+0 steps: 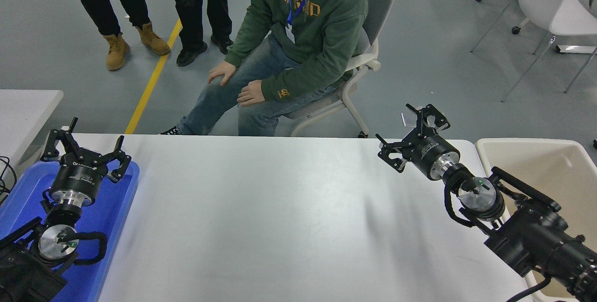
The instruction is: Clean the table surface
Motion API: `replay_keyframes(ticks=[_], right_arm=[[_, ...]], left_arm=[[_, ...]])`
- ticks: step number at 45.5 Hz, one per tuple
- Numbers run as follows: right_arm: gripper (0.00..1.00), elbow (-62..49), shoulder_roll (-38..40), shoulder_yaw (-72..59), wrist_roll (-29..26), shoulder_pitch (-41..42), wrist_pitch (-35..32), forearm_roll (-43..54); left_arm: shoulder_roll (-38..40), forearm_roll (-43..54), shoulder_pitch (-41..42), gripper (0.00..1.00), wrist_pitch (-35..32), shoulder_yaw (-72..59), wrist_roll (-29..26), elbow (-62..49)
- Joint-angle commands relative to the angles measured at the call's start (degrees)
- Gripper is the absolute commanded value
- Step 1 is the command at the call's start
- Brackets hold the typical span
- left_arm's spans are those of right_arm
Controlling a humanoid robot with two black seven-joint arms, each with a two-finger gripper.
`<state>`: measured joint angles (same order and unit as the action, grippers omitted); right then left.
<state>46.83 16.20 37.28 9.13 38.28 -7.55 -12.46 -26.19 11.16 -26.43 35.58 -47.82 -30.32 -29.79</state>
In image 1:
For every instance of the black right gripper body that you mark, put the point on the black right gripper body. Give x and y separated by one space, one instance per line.
431 155

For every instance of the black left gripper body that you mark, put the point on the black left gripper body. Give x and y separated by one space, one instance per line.
79 178

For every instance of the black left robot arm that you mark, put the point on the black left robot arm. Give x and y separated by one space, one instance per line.
28 274

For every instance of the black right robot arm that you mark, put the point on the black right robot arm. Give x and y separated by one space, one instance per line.
527 241

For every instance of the person's right hand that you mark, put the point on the person's right hand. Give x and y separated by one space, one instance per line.
223 72

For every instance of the person's left hand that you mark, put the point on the person's left hand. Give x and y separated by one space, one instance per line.
254 94

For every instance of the clear floor plate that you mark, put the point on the clear floor plate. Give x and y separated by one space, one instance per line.
409 120

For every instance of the white side table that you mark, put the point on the white side table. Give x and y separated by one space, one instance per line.
23 115

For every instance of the blue plastic tray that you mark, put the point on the blue plastic tray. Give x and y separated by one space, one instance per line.
116 208

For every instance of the large pale plastic bin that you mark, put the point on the large pale plastic bin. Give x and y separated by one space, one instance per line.
550 166

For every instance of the grey chair with casters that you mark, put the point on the grey chair with casters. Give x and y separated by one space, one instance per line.
373 3

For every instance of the white table foot bar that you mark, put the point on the white table foot bar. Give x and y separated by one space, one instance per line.
576 49

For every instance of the white rolling chair frame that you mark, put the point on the white rolling chair frame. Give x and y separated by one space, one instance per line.
515 30

